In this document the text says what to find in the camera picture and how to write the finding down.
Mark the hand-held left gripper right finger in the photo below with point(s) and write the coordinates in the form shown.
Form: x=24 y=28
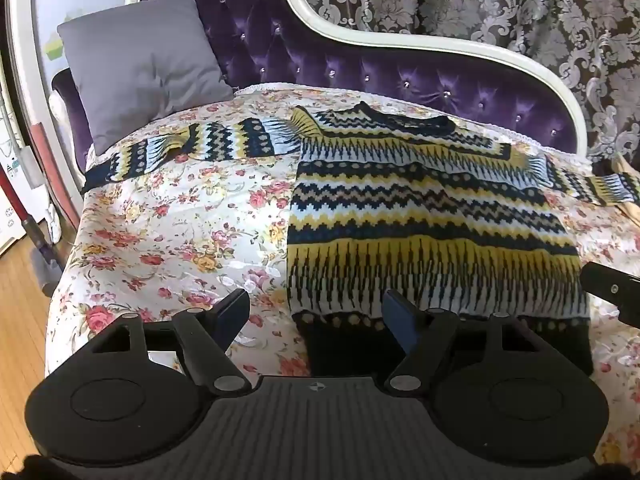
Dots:
x=397 y=322

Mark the floral bedspread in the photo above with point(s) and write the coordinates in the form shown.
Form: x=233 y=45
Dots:
x=200 y=240

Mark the brown silver damask curtain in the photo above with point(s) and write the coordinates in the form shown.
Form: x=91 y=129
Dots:
x=475 y=5

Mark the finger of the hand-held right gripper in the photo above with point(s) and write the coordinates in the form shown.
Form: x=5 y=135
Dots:
x=607 y=285

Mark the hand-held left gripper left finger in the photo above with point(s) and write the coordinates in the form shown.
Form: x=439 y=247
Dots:
x=234 y=312

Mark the grey pillow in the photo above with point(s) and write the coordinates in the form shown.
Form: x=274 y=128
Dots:
x=145 y=70

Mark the purple tufted sofa white frame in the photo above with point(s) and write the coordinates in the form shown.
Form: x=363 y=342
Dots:
x=300 y=35

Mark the yellow navy patterned knit sweater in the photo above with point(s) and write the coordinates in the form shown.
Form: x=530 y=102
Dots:
x=425 y=220

